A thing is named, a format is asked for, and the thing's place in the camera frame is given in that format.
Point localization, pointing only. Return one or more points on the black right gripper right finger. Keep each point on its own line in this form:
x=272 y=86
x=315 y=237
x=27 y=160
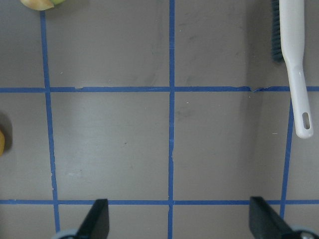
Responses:
x=265 y=223

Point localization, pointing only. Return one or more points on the yellow potato-like bread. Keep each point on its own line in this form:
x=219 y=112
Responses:
x=2 y=143

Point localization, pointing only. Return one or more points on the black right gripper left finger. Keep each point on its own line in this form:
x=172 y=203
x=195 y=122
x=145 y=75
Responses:
x=96 y=223

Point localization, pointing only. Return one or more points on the beige croissant piece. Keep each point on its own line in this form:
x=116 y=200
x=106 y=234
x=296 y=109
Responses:
x=38 y=4

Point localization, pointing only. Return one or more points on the green yellow sponge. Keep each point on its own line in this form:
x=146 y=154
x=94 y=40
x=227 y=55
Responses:
x=56 y=2

